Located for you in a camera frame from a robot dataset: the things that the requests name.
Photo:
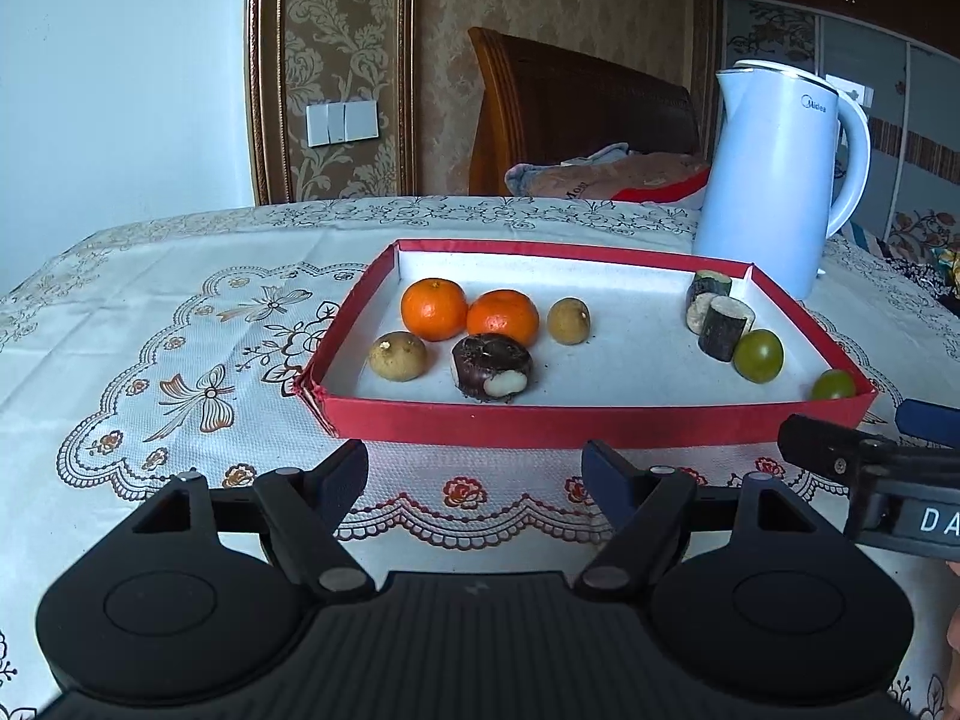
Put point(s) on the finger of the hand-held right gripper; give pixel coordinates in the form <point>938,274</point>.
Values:
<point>825,441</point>
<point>930,420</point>

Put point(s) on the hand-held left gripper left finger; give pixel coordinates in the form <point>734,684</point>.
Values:
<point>337,476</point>

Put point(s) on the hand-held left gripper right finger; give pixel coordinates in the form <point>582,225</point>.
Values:
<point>611,484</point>

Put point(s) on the green tomato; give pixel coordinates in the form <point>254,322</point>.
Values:
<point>757,356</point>
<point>832,386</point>

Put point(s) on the red cardboard box tray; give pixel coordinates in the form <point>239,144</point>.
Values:
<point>637,360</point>

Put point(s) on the small potato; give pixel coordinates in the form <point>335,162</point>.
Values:
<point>397,356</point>

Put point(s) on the long dark sugarcane piece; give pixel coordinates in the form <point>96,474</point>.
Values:
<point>724,330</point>

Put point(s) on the dark brown water chestnut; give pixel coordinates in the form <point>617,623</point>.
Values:
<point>491,367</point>

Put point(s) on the tan longan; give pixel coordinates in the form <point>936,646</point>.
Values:
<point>568,320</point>

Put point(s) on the short dark sugarcane piece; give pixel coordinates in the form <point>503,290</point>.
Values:
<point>699,313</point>

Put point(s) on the orange mandarin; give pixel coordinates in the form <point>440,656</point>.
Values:
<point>435,307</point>
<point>502,316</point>

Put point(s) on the person's right hand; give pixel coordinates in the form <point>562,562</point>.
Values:
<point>955,626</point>

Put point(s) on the colourful patterned quilt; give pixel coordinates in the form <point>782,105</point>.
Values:
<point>922,270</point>

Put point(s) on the white electric kettle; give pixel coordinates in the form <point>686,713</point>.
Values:
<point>772,187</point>

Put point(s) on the red cloth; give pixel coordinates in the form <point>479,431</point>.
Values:
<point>664,187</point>

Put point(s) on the wooden bed headboard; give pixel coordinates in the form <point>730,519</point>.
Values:
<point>585,105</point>

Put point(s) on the floral sliding door wardrobe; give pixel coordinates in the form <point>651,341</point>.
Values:
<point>862,37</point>

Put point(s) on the white wall switch panel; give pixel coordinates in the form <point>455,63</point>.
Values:
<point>343,122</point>

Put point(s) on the ornate wall moulding frame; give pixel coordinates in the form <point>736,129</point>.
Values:
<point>337,30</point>

